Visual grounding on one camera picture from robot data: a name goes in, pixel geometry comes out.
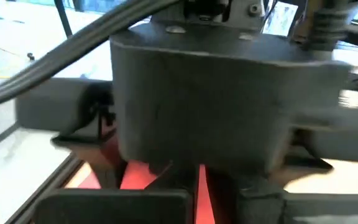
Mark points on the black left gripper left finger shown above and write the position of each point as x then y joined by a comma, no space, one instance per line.
113,207

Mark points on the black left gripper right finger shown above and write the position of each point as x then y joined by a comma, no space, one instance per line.
291,208

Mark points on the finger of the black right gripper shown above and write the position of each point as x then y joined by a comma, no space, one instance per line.
300,168
104,155

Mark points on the pink translucent plastic bin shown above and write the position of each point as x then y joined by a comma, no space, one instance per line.
135,177

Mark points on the black desk with legs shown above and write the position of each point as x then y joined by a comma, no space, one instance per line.
63,15

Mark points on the black aluminium table frame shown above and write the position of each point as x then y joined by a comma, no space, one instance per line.
62,174

